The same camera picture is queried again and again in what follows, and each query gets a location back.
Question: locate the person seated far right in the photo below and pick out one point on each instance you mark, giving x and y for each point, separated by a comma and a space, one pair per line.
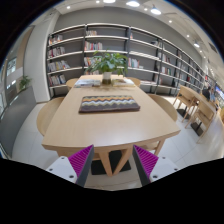
206, 93

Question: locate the potted green plant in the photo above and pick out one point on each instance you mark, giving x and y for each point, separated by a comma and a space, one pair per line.
106, 63

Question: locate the wooden chair near right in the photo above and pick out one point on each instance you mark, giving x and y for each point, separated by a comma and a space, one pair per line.
205, 113

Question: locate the wooden chair left side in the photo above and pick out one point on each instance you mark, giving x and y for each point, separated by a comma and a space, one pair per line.
46, 114

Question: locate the wooden chair far right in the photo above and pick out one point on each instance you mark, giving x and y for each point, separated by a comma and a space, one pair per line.
135, 81

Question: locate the open magazine left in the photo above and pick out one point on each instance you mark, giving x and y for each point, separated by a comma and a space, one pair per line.
87, 83

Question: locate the wooden chair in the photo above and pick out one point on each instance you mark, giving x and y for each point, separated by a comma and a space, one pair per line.
187, 98
205, 113
46, 114
135, 81
71, 82

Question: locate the wooden table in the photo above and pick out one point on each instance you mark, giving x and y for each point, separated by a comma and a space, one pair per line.
112, 135
199, 98

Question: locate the wooden chair far left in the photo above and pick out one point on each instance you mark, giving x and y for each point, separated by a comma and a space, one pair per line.
71, 82

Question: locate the open book right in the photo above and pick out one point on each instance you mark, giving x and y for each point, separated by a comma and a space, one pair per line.
123, 82

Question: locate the striped zigzag folded towel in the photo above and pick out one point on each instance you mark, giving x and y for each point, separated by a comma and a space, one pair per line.
111, 103

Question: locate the large grey bookshelf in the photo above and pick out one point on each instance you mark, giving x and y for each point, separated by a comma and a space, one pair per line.
88, 49

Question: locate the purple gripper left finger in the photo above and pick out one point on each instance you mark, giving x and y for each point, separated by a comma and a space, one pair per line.
74, 168

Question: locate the wooden chair behind right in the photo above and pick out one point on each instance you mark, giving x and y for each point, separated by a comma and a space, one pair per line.
187, 98

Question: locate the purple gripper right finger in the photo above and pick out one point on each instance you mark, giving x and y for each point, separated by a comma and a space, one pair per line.
151, 167

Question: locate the small plant at window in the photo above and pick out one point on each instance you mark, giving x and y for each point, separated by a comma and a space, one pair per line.
24, 83

